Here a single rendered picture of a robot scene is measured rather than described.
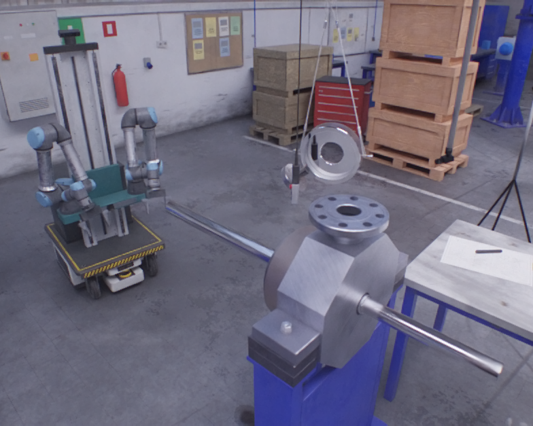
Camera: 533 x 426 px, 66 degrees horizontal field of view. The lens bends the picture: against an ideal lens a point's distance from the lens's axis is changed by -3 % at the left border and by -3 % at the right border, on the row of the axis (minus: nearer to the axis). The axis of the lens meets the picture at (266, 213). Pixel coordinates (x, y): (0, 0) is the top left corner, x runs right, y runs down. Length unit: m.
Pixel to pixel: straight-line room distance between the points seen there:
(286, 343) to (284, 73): 5.27
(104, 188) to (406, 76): 3.85
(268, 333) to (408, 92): 4.64
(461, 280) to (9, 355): 2.74
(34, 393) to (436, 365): 2.44
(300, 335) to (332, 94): 5.21
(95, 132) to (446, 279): 2.48
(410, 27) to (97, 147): 3.88
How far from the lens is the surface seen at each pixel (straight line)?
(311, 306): 1.34
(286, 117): 6.40
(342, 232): 1.29
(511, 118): 8.80
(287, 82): 6.33
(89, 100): 3.24
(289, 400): 1.49
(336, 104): 6.31
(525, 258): 2.49
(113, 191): 3.37
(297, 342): 1.34
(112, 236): 3.60
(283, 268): 1.49
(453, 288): 2.10
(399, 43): 5.72
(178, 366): 2.83
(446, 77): 5.43
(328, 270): 1.35
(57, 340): 3.24
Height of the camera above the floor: 2.04
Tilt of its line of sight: 27 degrees down
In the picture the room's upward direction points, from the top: straight up
